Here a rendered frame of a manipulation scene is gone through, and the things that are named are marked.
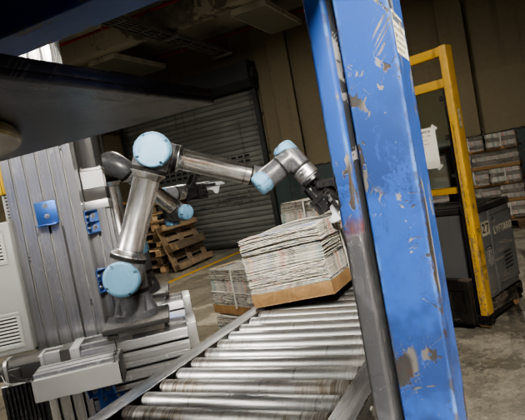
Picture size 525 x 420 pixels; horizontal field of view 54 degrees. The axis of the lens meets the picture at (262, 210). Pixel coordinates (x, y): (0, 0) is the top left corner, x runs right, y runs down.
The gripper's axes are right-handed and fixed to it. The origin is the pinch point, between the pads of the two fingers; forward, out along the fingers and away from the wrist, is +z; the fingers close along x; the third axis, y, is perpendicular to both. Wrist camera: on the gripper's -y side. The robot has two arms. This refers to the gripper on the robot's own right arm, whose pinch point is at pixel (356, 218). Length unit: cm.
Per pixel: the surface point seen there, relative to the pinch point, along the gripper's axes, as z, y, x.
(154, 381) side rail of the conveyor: 1, 38, 73
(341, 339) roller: 22, 8, 47
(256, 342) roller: 9, 27, 48
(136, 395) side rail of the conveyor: 1, 37, 81
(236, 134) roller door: -329, 303, -737
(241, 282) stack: -17, 75, -41
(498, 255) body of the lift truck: 70, 14, -222
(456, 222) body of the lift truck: 34, 17, -209
